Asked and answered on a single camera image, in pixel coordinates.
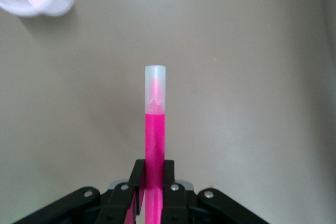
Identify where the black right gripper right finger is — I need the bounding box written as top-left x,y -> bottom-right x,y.
160,159 -> 268,224

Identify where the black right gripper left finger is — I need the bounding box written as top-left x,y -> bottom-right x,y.
10,159 -> 146,224

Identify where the pink highlighter pen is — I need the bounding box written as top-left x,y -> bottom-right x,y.
143,64 -> 167,224

